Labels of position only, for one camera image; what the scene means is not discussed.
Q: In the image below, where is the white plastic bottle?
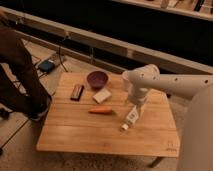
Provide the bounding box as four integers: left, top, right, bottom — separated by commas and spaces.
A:
121, 106, 139, 130

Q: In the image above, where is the black plug on floor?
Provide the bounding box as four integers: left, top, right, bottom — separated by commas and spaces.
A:
0, 108, 9, 120

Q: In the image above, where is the black rectangular remote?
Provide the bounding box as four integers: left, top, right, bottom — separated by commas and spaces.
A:
70, 84, 84, 101

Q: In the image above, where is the orange carrot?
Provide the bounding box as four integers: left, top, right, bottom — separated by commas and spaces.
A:
88, 107, 112, 115

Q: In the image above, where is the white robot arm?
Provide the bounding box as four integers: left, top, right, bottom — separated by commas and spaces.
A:
122, 64, 213, 171

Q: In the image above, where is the wooden table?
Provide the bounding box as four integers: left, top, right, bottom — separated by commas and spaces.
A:
37, 73, 180, 157

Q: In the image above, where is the purple bowl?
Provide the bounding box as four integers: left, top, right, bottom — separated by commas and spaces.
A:
87, 71, 108, 89

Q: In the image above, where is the white sponge block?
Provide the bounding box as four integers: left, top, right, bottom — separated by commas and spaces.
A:
93, 88, 111, 103

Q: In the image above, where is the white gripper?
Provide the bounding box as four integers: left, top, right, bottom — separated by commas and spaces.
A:
128, 86, 149, 106

